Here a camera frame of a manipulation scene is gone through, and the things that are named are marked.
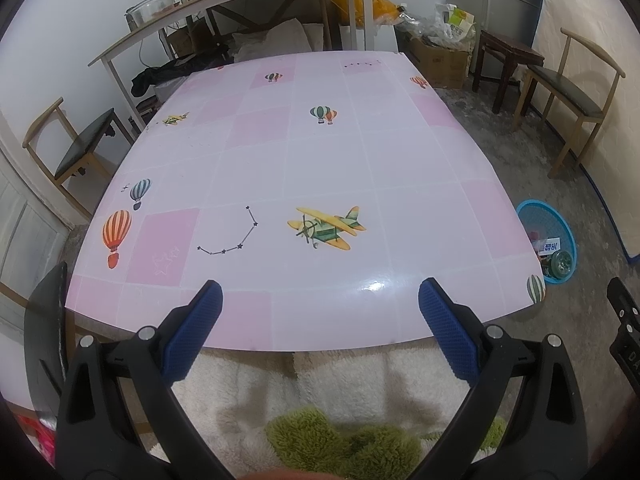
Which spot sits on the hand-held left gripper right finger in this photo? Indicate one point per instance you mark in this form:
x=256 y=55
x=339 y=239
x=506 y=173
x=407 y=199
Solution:
x=447 y=335

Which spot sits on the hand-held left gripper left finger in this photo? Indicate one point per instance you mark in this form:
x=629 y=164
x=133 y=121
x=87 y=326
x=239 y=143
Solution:
x=192 y=335

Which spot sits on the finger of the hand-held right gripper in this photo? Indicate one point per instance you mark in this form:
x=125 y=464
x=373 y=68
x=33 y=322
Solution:
x=625 y=305

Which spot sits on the blue white toothpaste box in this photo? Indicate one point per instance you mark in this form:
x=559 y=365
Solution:
x=550 y=246

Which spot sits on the red snack packet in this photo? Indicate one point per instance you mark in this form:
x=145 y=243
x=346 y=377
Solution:
x=536 y=237

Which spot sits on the blue plastic wastebasket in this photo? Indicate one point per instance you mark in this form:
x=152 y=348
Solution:
x=537 y=217

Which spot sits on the green round lid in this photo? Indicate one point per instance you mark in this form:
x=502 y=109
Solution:
x=560 y=262

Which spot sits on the black chair back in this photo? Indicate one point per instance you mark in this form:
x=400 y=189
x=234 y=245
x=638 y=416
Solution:
x=45 y=350

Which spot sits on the red pink cloth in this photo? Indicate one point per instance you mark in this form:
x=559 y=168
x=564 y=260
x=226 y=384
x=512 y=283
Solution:
x=37 y=442

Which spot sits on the white panelled door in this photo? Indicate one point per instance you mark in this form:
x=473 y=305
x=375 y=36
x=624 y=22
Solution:
x=25 y=230

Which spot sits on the pink patterned table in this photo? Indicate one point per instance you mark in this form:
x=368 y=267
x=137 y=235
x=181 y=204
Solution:
x=300 y=160

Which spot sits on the wooden chair dark seat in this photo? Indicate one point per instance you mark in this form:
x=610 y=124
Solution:
x=85 y=140
x=565 y=92

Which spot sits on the black cloth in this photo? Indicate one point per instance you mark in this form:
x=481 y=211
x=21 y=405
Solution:
x=160 y=75

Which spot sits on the large cardboard box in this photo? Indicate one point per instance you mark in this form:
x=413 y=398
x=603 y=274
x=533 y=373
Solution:
x=440 y=67

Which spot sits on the cream mattress blue trim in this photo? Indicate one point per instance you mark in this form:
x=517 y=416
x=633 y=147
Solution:
x=600 y=35

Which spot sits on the dark wooden stool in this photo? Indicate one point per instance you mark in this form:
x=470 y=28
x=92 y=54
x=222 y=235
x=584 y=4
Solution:
x=507 y=45

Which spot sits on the small cardboard box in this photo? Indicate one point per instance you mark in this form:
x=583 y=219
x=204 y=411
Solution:
x=185 y=40

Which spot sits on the clear plastic bags pile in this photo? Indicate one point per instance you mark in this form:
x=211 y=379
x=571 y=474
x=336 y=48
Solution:
x=435 y=30

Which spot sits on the white foam box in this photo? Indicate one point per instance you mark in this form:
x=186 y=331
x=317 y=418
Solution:
x=372 y=37

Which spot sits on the white sack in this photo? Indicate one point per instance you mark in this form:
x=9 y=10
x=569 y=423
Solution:
x=280 y=37

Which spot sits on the glass bowl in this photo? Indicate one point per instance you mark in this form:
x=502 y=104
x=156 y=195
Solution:
x=150 y=7

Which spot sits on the yellow plastic bag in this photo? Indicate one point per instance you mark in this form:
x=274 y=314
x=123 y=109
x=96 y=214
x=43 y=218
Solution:
x=385 y=7

